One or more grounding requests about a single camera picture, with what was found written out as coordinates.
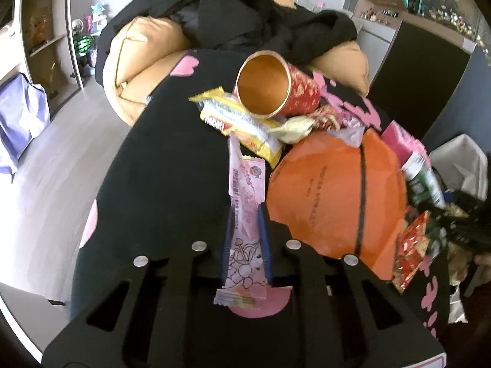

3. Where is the pink candy wrapper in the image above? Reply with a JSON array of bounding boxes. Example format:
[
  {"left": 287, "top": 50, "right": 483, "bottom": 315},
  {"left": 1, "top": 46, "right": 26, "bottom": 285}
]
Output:
[{"left": 214, "top": 134, "right": 267, "bottom": 309}]

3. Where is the red gold paper cup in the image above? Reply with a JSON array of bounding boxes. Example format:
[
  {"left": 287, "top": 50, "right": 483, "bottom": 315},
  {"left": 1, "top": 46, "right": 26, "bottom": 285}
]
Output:
[{"left": 235, "top": 51, "right": 321, "bottom": 119}]

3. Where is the red snack wrapper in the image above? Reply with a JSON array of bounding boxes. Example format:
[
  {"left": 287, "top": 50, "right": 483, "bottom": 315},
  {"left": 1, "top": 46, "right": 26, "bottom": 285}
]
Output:
[{"left": 392, "top": 211, "right": 429, "bottom": 294}]

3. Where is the orange basketball pattern bag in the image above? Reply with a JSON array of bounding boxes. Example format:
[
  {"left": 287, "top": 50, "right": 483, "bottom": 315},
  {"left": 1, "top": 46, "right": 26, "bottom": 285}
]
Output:
[{"left": 266, "top": 130, "right": 408, "bottom": 281}]

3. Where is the pink toy box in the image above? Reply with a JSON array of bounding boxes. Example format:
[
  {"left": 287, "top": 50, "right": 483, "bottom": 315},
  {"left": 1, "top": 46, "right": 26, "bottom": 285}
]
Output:
[{"left": 381, "top": 121, "right": 431, "bottom": 167}]

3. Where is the yellow snack wrapper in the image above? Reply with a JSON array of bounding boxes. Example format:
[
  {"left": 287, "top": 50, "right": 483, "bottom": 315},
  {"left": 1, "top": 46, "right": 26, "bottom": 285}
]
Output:
[{"left": 188, "top": 86, "right": 284, "bottom": 169}]

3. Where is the blue fabric bag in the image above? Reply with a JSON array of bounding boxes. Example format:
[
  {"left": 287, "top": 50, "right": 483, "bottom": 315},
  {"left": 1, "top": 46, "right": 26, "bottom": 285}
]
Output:
[{"left": 0, "top": 73, "right": 51, "bottom": 176}]

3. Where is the dark blue partition panel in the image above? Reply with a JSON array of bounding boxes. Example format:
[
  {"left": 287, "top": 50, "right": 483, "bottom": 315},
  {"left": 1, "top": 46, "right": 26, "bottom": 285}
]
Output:
[{"left": 369, "top": 21, "right": 491, "bottom": 154}]

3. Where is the white display shelf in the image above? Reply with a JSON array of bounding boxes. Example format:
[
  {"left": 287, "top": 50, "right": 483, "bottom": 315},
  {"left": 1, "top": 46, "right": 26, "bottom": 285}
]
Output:
[{"left": 14, "top": 0, "right": 83, "bottom": 116}]

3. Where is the black clothing on sofa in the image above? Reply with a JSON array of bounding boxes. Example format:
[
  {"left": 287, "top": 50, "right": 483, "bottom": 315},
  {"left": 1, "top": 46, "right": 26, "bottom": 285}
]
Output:
[{"left": 96, "top": 0, "right": 357, "bottom": 84}]

